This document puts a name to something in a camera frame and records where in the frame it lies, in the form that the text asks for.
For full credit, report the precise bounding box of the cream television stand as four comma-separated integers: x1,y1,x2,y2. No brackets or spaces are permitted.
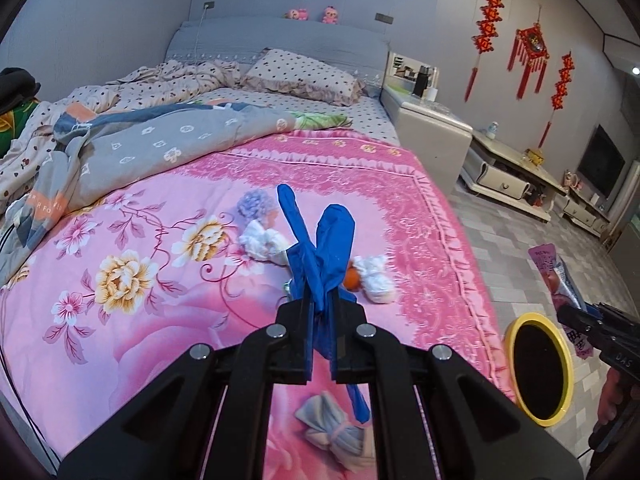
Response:
555,187,613,238

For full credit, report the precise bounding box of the grey flower print quilt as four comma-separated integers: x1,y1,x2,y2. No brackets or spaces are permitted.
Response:
0,101,301,286

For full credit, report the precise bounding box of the polka dot frilled pillow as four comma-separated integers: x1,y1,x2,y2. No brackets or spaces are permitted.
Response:
240,49,366,107

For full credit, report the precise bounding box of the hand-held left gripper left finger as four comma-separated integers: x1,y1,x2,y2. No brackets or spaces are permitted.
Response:
57,297,315,480

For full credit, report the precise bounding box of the pink silver snack packet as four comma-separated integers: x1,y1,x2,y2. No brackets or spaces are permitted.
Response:
528,243,593,359

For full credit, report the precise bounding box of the pink floral blanket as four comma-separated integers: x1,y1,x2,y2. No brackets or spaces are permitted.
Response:
0,130,516,480

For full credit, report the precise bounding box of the grey upholstered bed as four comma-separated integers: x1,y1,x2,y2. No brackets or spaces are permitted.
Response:
165,16,390,81

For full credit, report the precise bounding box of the white standing air conditioner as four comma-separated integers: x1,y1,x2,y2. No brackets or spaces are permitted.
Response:
607,160,640,253

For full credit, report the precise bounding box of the red knot string ornament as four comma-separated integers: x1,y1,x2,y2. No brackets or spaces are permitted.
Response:
539,50,576,148
464,0,502,103

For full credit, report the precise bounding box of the green leaf print cloth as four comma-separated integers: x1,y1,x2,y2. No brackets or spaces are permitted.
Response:
295,112,351,131

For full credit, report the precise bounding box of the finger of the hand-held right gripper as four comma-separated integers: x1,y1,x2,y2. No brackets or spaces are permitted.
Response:
556,302,609,342
586,301,640,334

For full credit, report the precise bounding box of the black flask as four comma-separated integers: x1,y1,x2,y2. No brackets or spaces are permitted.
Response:
412,65,431,98

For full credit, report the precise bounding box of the green floral folded quilt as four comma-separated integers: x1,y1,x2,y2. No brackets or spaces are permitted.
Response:
0,100,41,161

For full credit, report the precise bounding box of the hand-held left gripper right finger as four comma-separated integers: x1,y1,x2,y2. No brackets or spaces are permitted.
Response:
332,304,586,480

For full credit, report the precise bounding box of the bluish fluffy foam net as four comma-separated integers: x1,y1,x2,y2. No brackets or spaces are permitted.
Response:
236,190,278,223

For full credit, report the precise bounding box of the yellow round waste bin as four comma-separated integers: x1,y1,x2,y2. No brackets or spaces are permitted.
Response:
502,312,575,428

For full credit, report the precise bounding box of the wall television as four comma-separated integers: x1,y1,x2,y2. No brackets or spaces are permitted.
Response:
577,125,627,200

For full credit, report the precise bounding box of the beige nightstand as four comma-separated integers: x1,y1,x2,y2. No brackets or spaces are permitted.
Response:
380,51,473,198

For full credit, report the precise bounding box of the cream coffee table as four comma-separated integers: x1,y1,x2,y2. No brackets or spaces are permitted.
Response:
460,130,568,223

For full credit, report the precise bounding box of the grey tied cloth wad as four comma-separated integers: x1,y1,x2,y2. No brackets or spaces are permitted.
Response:
294,392,377,472

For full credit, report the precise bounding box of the black folded cloth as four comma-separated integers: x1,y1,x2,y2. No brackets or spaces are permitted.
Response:
0,67,41,113

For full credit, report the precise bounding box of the blue rubber glove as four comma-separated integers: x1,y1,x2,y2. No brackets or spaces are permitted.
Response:
276,183,372,423

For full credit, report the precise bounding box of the white tied cloth wad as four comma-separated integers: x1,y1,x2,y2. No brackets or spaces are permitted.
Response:
352,254,396,305

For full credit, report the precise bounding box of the beige polka dot quilt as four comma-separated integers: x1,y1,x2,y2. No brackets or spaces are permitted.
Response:
0,59,251,216

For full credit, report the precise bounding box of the person's right hand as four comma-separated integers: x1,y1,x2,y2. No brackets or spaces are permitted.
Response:
596,374,635,424

